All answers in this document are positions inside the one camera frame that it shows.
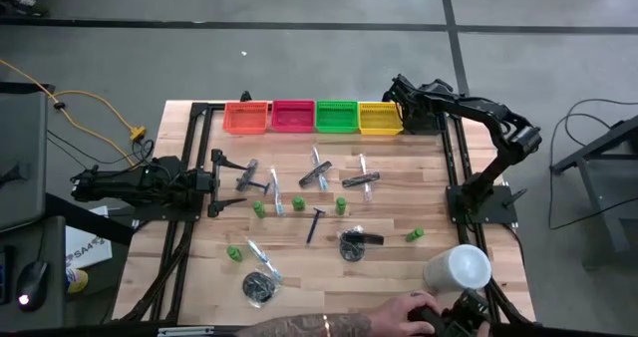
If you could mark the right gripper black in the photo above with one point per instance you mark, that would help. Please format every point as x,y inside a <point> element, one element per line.
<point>428,95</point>

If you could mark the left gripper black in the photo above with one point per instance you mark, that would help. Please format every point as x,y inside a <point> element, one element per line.
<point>216,183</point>

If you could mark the blue disposable razor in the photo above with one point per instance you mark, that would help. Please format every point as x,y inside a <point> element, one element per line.
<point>314,227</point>
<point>263,185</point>

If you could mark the small green shampoo bottle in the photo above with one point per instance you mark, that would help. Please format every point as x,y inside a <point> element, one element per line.
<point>341,206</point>
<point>298,203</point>
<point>414,235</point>
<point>234,253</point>
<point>259,210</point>

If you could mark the blue toothbrush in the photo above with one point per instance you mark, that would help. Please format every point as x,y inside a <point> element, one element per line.
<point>261,257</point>
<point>316,155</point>
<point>275,190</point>

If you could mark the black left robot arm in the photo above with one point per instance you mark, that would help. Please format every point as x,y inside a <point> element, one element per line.
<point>129,185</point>

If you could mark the person's forearm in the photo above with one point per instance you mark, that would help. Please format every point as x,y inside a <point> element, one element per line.
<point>309,325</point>

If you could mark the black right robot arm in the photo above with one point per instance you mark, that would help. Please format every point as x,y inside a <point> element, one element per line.
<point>498,115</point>

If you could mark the black clamp knob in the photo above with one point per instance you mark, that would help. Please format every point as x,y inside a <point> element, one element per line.
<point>390,98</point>
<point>245,97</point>

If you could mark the yellow plastic basket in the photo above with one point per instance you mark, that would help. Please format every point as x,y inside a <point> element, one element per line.
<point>380,118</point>

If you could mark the orange plastic basket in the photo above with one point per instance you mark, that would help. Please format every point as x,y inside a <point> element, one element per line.
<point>245,117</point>

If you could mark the green plastic basket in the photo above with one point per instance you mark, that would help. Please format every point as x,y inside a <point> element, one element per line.
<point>337,116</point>

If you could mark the red plastic basket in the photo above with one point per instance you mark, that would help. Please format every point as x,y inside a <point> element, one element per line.
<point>293,116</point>

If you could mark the round black hairbrush in bag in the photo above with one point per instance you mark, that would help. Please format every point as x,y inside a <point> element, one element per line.
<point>351,253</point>
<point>258,287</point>

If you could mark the black diagonal bar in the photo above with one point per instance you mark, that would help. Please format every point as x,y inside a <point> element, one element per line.
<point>90,220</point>

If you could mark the white printed box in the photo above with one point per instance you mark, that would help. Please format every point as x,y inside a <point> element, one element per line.
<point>85,237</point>

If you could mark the yellow round object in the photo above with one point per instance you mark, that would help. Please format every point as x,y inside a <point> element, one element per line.
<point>79,281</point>

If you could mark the grey desk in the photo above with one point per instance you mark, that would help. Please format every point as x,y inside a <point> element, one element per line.
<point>57,247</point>

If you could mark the white cylindrical container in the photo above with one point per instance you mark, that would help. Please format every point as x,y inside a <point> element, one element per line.
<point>458,268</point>

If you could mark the black metal stand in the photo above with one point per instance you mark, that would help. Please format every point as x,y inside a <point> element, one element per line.
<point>598,145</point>

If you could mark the person's hand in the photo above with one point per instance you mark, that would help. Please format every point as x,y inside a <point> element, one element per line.
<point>399,314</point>

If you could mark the dark grey monitor panel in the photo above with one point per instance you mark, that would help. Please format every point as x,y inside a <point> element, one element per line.
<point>20,152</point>

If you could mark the black computer mouse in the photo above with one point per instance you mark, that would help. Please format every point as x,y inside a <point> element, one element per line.
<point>32,282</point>

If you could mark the black handheld controller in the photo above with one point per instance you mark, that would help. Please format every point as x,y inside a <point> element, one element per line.
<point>463,309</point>

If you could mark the person's shoe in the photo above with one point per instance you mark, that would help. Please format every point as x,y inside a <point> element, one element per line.
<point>30,5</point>

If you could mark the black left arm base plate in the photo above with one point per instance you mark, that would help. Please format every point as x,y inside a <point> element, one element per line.
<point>169,216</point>

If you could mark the black aluminium table frame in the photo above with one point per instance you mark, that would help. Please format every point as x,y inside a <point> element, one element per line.
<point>198,107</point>

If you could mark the silver metal bracket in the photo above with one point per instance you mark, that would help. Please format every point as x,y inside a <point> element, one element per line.
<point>184,332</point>

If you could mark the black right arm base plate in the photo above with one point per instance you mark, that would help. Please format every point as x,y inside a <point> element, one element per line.
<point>498,212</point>

